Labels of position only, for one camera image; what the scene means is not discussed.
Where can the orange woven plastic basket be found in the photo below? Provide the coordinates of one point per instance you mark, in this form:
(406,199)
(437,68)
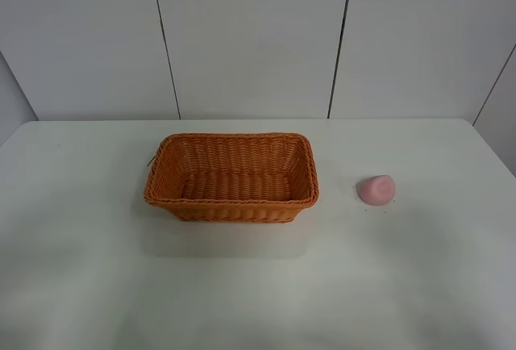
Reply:
(245,178)

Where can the pink peach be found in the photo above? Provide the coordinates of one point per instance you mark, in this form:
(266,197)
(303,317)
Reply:
(377,191)

